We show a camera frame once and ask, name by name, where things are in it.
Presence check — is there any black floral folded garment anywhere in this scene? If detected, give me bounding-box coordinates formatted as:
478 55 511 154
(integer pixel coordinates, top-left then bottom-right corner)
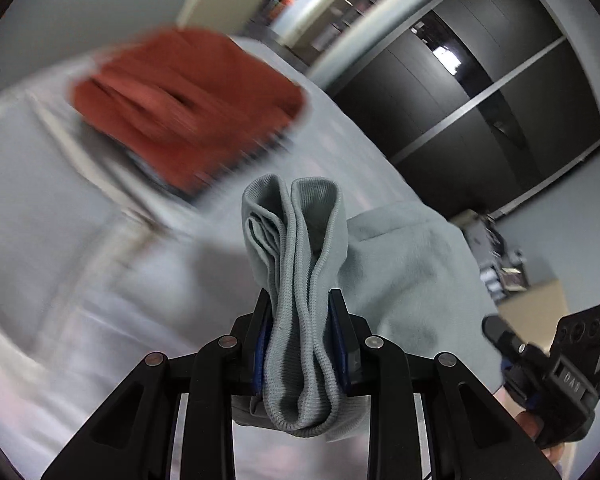
122 148 200 203

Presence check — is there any light blue-grey garment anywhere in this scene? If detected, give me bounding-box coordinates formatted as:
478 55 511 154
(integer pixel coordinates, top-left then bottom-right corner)
232 174 502 440

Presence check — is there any polka dot bed sheet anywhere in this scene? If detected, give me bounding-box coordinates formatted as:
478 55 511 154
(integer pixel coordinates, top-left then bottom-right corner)
0 39 434 479

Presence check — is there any dark sliding wardrobe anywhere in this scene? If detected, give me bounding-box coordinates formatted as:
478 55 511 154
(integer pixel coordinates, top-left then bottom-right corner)
329 0 600 218

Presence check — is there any rust red fleece garment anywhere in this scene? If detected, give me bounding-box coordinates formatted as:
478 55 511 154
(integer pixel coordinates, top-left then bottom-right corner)
72 28 306 195

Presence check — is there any person's right hand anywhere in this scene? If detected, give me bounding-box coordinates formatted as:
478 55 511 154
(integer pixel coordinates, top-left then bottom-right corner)
494 387 574 467

